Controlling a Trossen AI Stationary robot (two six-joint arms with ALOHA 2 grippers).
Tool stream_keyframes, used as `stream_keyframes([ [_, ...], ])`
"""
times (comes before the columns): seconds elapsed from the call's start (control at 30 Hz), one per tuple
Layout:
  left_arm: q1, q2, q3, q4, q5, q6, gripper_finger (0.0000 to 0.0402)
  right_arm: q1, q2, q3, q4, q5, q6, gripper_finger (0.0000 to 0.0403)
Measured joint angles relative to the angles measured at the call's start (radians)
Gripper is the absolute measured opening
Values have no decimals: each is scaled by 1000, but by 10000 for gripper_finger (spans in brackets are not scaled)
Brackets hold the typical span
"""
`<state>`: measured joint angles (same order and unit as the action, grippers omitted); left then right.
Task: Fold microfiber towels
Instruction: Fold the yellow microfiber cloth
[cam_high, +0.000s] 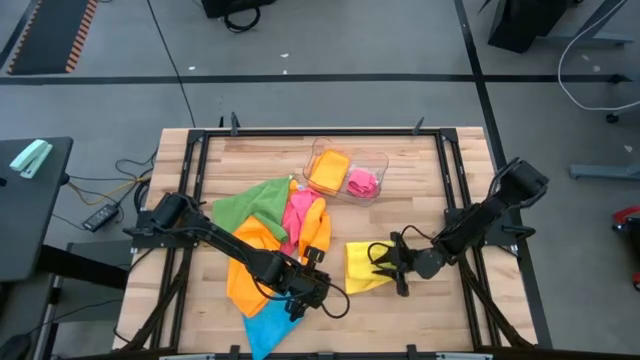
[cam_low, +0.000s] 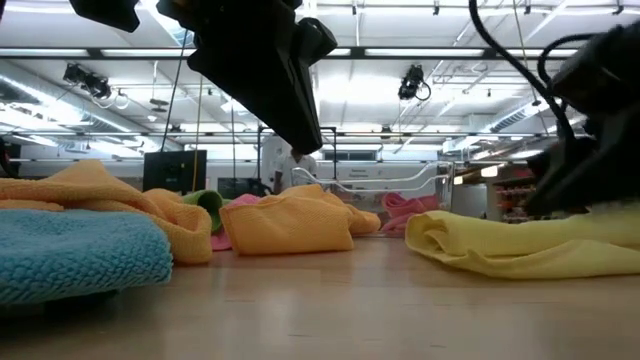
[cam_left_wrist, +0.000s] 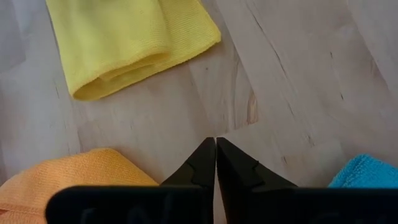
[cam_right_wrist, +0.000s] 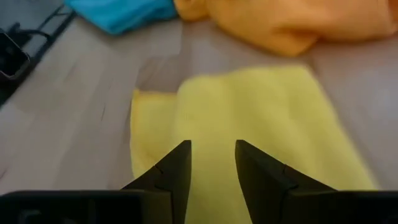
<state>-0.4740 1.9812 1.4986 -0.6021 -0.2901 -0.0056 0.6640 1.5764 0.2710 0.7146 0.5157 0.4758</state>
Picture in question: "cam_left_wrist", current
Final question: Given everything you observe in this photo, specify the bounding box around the orange microfiber towel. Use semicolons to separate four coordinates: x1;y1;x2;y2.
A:
0;147;159;224

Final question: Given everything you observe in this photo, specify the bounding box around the yellow microfiber towel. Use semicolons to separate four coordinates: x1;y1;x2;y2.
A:
45;0;222;102

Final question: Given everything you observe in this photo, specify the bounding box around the blue microfiber towel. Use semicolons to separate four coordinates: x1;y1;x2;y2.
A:
328;154;398;189

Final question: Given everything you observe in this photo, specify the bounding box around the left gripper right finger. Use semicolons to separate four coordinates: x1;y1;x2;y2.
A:
216;137;298;224

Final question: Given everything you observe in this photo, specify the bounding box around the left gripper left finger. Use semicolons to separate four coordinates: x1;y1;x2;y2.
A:
160;137;217;224

